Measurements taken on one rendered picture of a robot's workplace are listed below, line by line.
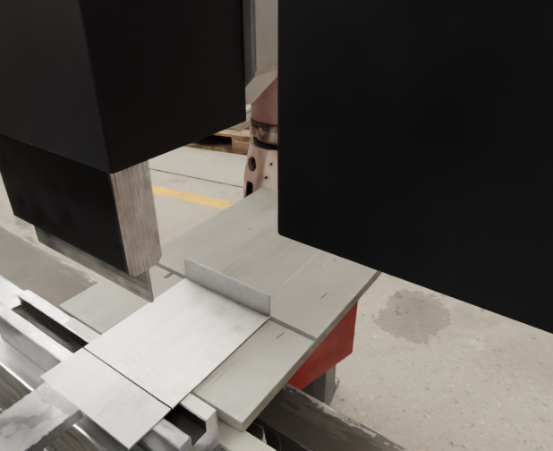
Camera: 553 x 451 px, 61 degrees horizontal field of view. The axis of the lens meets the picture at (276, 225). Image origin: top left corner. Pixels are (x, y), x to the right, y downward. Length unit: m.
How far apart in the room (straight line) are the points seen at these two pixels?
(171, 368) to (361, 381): 1.38
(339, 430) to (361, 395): 1.19
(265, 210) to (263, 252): 0.08
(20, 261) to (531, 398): 1.54
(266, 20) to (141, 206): 0.10
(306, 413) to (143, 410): 0.19
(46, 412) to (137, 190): 0.15
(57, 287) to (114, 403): 0.35
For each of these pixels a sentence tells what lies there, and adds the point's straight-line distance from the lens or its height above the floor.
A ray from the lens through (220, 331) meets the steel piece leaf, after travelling 0.34.
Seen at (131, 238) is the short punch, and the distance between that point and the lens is 0.22.
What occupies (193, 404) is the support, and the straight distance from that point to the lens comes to 0.30.
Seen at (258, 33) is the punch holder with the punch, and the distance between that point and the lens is 0.18.
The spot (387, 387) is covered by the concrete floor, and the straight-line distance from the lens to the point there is 1.67.
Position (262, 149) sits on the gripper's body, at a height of 1.00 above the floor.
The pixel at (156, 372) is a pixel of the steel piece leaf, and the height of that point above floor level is 1.00.
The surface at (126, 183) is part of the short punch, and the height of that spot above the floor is 1.15.
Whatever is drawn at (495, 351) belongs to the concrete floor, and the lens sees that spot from 1.91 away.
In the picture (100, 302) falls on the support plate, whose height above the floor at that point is 1.00.
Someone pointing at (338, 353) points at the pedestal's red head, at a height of 0.68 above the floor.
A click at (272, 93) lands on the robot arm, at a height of 1.07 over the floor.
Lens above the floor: 1.23
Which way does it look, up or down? 30 degrees down
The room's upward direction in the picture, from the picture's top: straight up
